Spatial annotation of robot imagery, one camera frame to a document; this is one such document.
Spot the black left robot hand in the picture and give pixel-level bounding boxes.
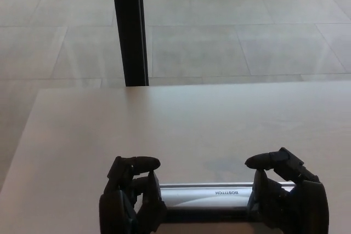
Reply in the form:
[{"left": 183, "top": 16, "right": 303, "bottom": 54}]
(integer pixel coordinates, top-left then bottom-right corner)
[{"left": 98, "top": 156, "right": 167, "bottom": 234}]

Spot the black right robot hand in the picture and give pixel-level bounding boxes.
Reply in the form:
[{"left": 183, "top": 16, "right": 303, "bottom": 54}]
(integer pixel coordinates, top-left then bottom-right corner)
[{"left": 244, "top": 147, "right": 330, "bottom": 234}]

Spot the silver Bostitch hole punch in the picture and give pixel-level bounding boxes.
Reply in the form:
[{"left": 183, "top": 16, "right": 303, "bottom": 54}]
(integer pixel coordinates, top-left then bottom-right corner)
[{"left": 131, "top": 181, "right": 298, "bottom": 224}]

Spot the black vertical window frame post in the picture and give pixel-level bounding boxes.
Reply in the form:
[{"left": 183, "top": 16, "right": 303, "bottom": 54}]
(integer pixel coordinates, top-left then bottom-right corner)
[{"left": 110, "top": 0, "right": 150, "bottom": 87}]

